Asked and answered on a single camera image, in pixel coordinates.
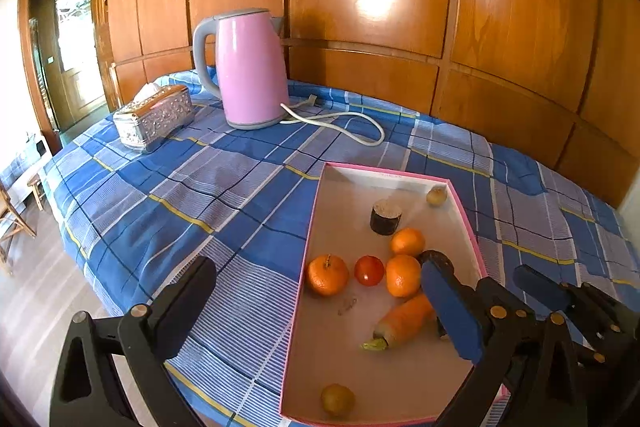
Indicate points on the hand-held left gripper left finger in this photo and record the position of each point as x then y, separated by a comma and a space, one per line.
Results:
185, 302

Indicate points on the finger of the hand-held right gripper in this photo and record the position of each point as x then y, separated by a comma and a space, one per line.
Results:
537, 287

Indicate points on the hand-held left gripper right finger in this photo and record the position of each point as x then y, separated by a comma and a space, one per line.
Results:
452, 307

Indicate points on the orange carrot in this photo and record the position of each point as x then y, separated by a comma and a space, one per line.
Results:
405, 319

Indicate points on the orange tangerine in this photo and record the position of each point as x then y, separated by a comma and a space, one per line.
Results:
403, 276
407, 241
327, 275

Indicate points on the red tomato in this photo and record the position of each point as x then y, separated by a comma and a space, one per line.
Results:
369, 270

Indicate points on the pink-edged cardboard box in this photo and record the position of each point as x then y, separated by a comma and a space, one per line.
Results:
350, 347

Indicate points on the small round brown fruit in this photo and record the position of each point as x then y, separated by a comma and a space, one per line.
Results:
338, 399
436, 196

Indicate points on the blue plaid cloth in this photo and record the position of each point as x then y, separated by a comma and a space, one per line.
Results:
175, 207

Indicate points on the small dry stem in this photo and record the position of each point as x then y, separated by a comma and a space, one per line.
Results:
347, 306

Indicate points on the silver embossed tissue box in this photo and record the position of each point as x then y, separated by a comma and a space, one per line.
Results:
160, 119

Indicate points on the wooden chair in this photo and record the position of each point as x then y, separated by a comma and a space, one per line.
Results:
12, 222

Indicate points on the white tissue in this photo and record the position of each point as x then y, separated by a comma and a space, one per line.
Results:
147, 93

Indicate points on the white low cabinet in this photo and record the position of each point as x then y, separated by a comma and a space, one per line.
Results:
25, 162

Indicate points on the pink electric kettle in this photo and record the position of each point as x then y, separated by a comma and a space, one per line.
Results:
247, 67

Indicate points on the wooden door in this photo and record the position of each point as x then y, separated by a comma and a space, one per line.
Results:
70, 47

